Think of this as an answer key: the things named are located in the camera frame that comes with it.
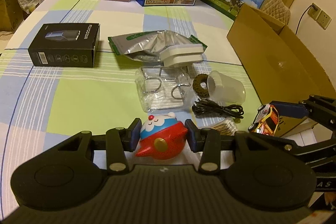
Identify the orange white toy car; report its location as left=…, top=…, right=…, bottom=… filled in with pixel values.
left=248, top=103, right=280, bottom=136

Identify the plaid bed sheet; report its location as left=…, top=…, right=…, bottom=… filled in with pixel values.
left=1, top=0, right=260, bottom=217

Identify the wall socket with plug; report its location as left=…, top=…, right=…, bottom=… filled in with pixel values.
left=295, top=3, right=332, bottom=34

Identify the quilted beige cushion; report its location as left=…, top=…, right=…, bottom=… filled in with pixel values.
left=259, top=0, right=291, bottom=24

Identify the silver green tea pouch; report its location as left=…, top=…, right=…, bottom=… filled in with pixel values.
left=108, top=30, right=207, bottom=63

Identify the white plastic adapter block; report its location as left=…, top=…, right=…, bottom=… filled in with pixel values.
left=159, top=44, right=204, bottom=67

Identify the black razor box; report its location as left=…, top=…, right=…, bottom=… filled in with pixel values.
left=28, top=23, right=100, bottom=68

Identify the black usb cable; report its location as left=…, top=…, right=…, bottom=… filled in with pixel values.
left=192, top=98, right=245, bottom=119

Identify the clear bag with hooks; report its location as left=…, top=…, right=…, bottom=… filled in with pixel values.
left=135, top=66, right=196, bottom=113

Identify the brown cardboard box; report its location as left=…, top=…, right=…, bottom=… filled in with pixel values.
left=227, top=3, right=336, bottom=138

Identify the translucent plastic cup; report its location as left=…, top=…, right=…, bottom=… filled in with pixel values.
left=207, top=71, right=246, bottom=105

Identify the red blue cartoon toy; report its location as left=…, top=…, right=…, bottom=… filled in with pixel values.
left=136, top=112, right=188, bottom=160

